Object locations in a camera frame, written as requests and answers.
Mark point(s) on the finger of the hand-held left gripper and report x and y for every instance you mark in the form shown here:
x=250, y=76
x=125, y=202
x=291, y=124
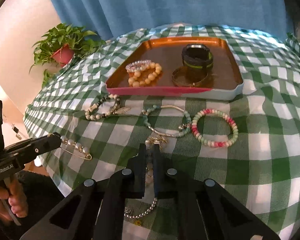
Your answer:
x=42, y=145

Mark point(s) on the copper tray pink blue rim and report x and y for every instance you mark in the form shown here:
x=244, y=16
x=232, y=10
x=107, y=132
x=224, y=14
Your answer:
x=170, y=62

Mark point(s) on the black plug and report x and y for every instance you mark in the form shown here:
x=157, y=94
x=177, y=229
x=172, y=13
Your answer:
x=17, y=132

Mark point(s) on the green potted plant red pot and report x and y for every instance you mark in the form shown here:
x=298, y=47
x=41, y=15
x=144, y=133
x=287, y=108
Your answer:
x=62, y=47

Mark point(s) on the blue curtain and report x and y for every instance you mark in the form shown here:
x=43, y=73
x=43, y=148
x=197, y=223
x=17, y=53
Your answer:
x=152, y=2

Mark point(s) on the pearl safety pin brooch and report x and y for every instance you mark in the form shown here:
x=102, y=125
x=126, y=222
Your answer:
x=75, y=145

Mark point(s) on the green white checkered tablecloth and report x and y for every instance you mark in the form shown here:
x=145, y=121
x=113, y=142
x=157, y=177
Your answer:
x=252, y=142

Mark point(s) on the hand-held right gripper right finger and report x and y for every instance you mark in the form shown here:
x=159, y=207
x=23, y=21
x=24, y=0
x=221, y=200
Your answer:
x=158, y=166

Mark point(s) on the person's left hand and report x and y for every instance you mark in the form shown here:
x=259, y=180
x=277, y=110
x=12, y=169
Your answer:
x=15, y=202

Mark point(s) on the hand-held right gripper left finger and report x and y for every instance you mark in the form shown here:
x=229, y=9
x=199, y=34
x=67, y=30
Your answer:
x=140, y=162

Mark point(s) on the black wristwatch green accent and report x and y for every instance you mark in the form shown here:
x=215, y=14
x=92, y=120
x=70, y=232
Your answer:
x=197, y=57

